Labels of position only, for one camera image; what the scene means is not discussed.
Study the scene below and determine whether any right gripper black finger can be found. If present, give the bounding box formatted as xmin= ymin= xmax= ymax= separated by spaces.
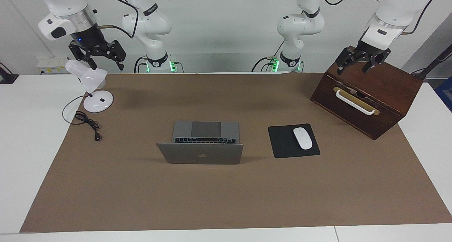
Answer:
xmin=69 ymin=41 xmax=97 ymax=70
xmin=106 ymin=40 xmax=126 ymax=71

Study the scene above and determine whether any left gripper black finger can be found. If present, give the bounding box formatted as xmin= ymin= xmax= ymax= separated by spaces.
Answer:
xmin=361 ymin=54 xmax=388 ymax=74
xmin=335 ymin=47 xmax=358 ymax=75

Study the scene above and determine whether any grey aluminium laptop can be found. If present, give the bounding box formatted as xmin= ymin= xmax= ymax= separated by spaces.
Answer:
xmin=156 ymin=121 xmax=244 ymax=165

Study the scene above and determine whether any white desk lamp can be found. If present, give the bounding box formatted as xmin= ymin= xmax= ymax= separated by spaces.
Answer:
xmin=65 ymin=59 xmax=114 ymax=113

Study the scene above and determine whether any dark brown wooden box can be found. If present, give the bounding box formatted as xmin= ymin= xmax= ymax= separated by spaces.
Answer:
xmin=310 ymin=46 xmax=423 ymax=140

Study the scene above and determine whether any black stand pole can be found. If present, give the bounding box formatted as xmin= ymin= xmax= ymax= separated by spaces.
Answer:
xmin=411 ymin=44 xmax=452 ymax=81

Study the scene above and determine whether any blue crate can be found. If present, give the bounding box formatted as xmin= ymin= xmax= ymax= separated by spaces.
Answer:
xmin=435 ymin=76 xmax=452 ymax=112

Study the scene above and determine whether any white computer mouse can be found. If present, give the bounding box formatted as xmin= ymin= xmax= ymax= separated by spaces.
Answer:
xmin=293 ymin=127 xmax=313 ymax=150

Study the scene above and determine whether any black mouse pad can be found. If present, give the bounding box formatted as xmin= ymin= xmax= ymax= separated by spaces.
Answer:
xmin=268 ymin=123 xmax=321 ymax=159

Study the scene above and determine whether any brown table mat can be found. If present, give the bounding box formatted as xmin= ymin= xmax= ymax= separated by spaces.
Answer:
xmin=19 ymin=73 xmax=452 ymax=233

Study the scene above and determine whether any black right base cable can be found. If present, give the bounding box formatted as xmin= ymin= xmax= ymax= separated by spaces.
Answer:
xmin=133 ymin=56 xmax=149 ymax=74

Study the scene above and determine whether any black base cable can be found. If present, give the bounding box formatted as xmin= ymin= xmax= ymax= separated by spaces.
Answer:
xmin=133 ymin=56 xmax=149 ymax=74
xmin=251 ymin=41 xmax=285 ymax=72

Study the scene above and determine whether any white wall power strip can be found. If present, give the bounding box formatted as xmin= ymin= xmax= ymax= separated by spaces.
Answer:
xmin=36 ymin=57 xmax=69 ymax=75

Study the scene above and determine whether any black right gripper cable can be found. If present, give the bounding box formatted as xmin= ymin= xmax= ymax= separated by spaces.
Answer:
xmin=94 ymin=0 xmax=140 ymax=38

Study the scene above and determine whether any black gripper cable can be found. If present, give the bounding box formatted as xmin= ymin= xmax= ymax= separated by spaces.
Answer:
xmin=94 ymin=0 xmax=140 ymax=38
xmin=320 ymin=0 xmax=445 ymax=35

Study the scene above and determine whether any white box handle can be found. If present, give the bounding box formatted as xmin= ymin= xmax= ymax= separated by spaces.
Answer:
xmin=335 ymin=90 xmax=375 ymax=115

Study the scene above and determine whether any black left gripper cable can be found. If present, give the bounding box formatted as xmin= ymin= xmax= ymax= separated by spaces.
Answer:
xmin=320 ymin=0 xmax=445 ymax=35

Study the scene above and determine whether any black lamp power cable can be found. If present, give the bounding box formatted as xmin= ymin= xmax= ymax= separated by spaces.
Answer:
xmin=62 ymin=95 xmax=103 ymax=142

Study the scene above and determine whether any black clamp mount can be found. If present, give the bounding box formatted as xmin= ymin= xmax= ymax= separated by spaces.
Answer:
xmin=0 ymin=63 xmax=19 ymax=84

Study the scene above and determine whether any black left base cable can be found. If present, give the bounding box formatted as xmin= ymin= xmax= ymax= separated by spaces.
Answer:
xmin=251 ymin=41 xmax=285 ymax=72

